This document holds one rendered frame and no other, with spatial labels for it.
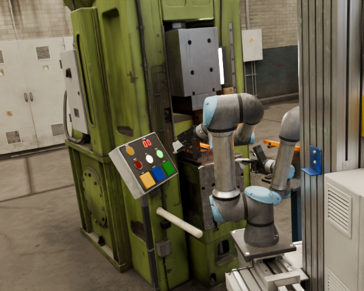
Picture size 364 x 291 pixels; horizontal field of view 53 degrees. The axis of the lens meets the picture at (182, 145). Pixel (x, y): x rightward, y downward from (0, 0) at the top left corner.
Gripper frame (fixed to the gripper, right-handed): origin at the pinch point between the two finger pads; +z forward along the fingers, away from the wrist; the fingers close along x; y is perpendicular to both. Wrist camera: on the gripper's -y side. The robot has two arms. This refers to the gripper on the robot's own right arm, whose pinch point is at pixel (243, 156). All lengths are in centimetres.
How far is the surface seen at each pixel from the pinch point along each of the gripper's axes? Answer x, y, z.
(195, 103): -10.1, -31.4, 30.6
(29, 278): -114, 99, 135
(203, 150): -6.1, 0.8, 31.5
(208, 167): -8.0, 10.1, 24.7
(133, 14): -38, -87, 44
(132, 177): -70, -5, 7
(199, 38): -3, -71, 30
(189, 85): -13, -43, 31
